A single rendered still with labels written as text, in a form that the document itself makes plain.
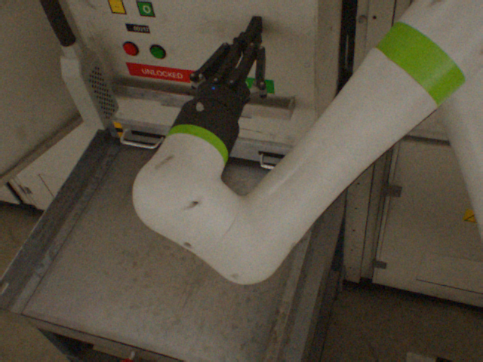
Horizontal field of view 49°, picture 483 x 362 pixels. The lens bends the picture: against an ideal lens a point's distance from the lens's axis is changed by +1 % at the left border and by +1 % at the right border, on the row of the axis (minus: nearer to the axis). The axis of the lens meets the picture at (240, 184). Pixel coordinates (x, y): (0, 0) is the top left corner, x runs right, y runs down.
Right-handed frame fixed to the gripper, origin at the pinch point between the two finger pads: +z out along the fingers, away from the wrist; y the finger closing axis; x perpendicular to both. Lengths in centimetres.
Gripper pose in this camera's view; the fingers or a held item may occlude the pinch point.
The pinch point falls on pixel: (251, 35)
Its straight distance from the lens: 92.6
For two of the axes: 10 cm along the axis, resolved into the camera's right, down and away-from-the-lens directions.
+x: -1.1, -6.2, -7.8
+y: 9.4, 1.7, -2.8
